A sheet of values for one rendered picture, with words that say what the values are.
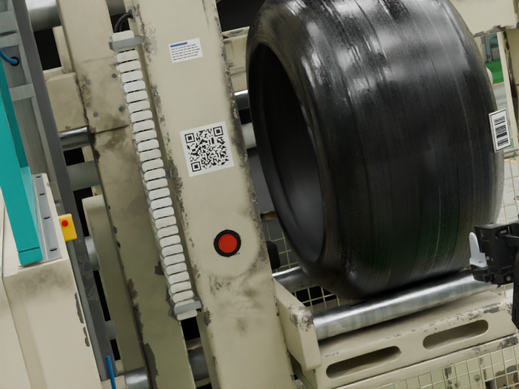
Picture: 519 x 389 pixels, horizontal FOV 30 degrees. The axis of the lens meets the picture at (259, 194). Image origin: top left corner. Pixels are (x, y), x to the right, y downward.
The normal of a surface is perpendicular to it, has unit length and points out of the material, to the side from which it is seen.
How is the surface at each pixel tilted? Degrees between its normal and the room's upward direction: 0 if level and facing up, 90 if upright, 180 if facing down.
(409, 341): 90
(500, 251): 83
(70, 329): 90
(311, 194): 59
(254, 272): 90
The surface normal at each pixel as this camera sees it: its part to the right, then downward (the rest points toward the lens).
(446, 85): 0.17, -0.15
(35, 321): 0.25, 0.15
